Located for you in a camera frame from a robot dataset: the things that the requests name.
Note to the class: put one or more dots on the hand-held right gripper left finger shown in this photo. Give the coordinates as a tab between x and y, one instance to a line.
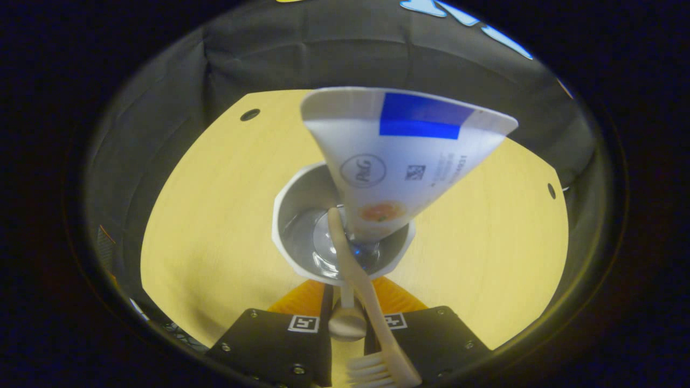
326	350

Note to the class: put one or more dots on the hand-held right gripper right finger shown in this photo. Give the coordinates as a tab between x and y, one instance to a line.
431	339

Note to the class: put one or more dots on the beige toothbrush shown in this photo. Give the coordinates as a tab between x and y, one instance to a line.
358	275

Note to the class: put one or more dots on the white toothpaste tube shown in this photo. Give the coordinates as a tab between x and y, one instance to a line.
404	161

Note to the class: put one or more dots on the light wooden desktop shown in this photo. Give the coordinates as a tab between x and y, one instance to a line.
485	242

